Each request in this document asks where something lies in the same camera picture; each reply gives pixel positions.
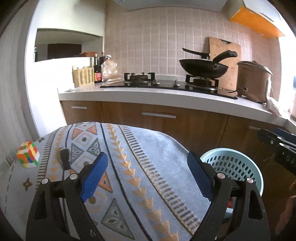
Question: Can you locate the white kitchen countertop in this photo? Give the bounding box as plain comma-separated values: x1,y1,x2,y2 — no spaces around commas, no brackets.
59,85,295,134

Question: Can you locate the patterned grey tablecloth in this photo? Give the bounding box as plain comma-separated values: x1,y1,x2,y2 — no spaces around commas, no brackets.
1,121,210,240

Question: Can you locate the black frying pan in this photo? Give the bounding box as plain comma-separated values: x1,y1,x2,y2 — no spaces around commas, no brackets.
179,48,238,79

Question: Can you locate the brown rice cooker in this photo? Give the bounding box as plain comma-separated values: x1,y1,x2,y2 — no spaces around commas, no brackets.
236,61,273,103

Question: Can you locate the multicoloured puzzle cube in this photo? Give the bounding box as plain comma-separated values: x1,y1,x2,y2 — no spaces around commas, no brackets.
16,141,40,168

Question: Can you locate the brown wooden kitchen cabinet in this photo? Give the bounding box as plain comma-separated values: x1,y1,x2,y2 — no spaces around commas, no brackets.
60,100,295,232

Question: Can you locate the dark soy sauce bottle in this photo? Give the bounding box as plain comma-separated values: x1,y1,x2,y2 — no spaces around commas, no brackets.
93,53,102,83

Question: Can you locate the light blue perforated trash basket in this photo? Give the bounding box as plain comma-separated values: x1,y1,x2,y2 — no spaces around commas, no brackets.
200,148,264,195

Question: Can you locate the orange wall cabinet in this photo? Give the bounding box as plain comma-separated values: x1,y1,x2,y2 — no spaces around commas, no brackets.
229,6,285,39

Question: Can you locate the woven utensil basket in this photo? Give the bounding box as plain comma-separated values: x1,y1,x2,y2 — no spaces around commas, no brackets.
72,68,94,88

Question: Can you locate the red plastic bag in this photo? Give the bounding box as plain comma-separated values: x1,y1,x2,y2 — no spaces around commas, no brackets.
227,199,233,208

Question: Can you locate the clear plastic food bag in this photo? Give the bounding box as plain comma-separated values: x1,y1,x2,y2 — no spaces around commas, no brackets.
101,55,121,82

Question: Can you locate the wooden cutting board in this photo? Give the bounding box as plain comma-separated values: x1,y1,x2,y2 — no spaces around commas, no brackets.
209,37,241,90

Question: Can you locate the black gas stove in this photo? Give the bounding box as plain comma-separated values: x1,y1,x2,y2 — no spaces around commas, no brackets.
100,72,237,99

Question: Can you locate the small black key fob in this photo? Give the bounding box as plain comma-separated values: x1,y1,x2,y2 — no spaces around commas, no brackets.
60,148,71,170

